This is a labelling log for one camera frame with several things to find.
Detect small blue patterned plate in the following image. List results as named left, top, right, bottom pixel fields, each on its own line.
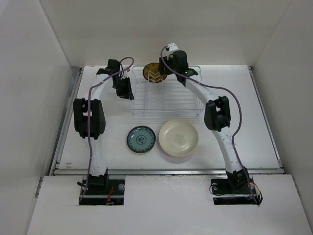
left=126, top=125, right=156, bottom=154

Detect cream white plastic plate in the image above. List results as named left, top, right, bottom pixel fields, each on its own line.
left=158, top=119, right=199, bottom=146

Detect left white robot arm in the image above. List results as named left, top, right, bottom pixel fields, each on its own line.
left=73, top=56, right=134, bottom=194

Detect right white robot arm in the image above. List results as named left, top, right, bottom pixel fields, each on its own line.
left=158, top=47, right=250, bottom=194

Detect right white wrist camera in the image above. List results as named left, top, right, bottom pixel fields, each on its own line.
left=165, top=43, right=179, bottom=52

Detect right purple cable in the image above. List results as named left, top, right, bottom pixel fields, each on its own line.
left=160, top=45, right=261, bottom=205

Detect purple cable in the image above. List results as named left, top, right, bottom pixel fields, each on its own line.
left=160, top=45, right=261, bottom=205
left=78, top=57, right=135, bottom=204

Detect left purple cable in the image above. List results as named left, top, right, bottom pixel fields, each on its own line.
left=78, top=57, right=135, bottom=204

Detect white wire dish rack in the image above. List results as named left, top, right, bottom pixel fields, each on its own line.
left=130, top=66, right=204, bottom=118

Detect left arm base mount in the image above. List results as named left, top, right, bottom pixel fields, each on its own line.
left=77, top=179, right=125, bottom=206

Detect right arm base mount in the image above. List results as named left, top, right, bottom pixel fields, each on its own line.
left=209, top=178, right=263, bottom=206

